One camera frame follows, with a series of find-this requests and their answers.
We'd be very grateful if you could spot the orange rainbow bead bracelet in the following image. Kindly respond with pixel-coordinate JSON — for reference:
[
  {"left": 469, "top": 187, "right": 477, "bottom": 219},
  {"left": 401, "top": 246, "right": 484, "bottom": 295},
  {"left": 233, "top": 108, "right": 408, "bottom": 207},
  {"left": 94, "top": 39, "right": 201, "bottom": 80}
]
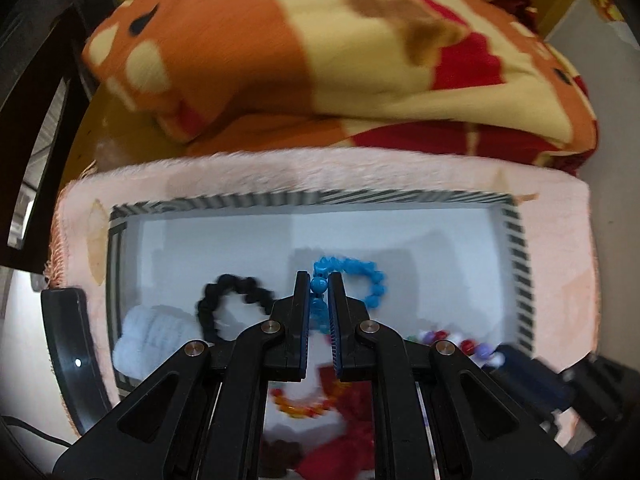
[{"left": 269, "top": 381, "right": 346, "bottom": 420}]

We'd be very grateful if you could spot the dark wooden chair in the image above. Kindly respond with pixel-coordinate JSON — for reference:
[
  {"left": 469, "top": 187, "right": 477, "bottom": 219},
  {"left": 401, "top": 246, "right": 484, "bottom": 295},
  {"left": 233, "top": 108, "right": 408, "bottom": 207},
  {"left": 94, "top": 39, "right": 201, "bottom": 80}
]
[{"left": 1, "top": 6, "right": 96, "bottom": 274}]

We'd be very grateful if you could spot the pink quilted bed cover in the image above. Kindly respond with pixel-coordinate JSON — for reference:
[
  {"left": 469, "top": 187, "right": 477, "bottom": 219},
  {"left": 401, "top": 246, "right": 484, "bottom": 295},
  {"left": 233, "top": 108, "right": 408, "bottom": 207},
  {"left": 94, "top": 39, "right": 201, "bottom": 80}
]
[{"left": 47, "top": 148, "right": 600, "bottom": 406}]

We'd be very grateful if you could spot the black smartphone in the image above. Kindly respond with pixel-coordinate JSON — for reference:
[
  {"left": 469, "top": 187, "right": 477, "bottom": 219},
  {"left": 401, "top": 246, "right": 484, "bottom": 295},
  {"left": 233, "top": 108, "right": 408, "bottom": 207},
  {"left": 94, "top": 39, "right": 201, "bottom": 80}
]
[{"left": 40, "top": 288, "right": 112, "bottom": 434}]

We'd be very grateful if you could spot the red gold wall decoration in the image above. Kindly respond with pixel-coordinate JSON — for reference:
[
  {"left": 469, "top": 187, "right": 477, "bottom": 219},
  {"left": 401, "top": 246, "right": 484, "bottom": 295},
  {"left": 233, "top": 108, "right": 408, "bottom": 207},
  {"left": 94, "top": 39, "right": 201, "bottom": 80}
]
[{"left": 588, "top": 0, "right": 625, "bottom": 23}]

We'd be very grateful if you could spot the striped shallow box tray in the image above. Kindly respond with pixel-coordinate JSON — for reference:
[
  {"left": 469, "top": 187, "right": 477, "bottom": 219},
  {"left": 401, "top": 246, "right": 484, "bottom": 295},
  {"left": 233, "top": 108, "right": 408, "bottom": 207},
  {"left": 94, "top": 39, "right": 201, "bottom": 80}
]
[{"left": 106, "top": 192, "right": 534, "bottom": 456}]

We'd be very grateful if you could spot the orange yellow folded blanket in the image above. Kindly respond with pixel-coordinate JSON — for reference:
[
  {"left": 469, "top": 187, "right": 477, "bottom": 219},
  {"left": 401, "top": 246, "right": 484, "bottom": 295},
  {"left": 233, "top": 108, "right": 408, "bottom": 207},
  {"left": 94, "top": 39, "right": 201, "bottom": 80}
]
[{"left": 82, "top": 0, "right": 599, "bottom": 173}]

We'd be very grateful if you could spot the multicolour bead bracelet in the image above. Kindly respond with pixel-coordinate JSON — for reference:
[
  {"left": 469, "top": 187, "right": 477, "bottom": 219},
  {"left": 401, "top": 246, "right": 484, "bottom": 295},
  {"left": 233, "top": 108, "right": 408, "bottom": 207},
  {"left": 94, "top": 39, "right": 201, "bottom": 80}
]
[{"left": 406, "top": 327, "right": 507, "bottom": 369}]

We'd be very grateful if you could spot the black cable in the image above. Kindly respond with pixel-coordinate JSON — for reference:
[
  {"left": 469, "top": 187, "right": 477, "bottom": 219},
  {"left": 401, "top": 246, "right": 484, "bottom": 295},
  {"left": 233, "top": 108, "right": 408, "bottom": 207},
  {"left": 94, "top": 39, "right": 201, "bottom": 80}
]
[{"left": 0, "top": 414, "right": 74, "bottom": 451}]

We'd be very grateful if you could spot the black bead bracelet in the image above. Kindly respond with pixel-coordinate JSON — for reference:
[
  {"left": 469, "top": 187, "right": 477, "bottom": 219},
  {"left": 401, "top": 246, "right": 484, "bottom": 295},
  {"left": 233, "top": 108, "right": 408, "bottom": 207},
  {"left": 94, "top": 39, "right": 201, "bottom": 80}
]
[{"left": 195, "top": 274, "right": 276, "bottom": 345}]

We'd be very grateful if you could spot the brown scrunchie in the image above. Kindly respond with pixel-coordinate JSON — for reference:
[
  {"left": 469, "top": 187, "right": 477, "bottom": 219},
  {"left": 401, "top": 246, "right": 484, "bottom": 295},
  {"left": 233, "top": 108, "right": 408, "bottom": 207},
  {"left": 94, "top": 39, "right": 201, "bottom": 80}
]
[{"left": 258, "top": 439, "right": 304, "bottom": 479}]

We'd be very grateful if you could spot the red satin bow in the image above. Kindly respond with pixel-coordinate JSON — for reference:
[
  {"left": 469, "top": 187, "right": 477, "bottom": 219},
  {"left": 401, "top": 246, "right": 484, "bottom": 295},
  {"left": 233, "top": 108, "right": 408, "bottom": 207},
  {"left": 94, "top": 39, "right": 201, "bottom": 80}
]
[{"left": 295, "top": 382, "right": 375, "bottom": 480}]

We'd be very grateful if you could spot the blue bead bracelet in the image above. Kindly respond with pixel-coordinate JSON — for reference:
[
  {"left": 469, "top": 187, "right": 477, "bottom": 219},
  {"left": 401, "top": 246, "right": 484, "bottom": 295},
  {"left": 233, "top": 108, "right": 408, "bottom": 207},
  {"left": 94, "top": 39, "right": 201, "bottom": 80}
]
[{"left": 307, "top": 256, "right": 388, "bottom": 336}]

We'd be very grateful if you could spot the light blue fluffy scrunchie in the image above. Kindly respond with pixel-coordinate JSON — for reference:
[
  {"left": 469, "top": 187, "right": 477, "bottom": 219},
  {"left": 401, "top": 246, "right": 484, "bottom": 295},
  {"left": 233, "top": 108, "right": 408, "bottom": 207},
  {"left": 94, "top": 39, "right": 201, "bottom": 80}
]
[{"left": 112, "top": 306, "right": 202, "bottom": 380}]

